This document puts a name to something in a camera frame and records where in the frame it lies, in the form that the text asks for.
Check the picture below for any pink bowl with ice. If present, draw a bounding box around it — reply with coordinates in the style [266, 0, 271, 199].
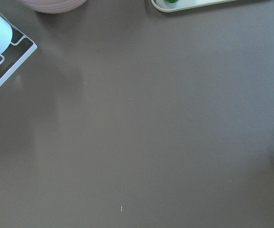
[19, 0, 86, 14]

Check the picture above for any white serving tray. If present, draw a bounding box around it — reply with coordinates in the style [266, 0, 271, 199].
[151, 0, 233, 13]

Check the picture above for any green lime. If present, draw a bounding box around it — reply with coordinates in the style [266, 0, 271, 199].
[165, 0, 178, 4]

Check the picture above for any white wire cup rack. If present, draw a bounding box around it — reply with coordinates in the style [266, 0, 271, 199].
[0, 12, 37, 87]

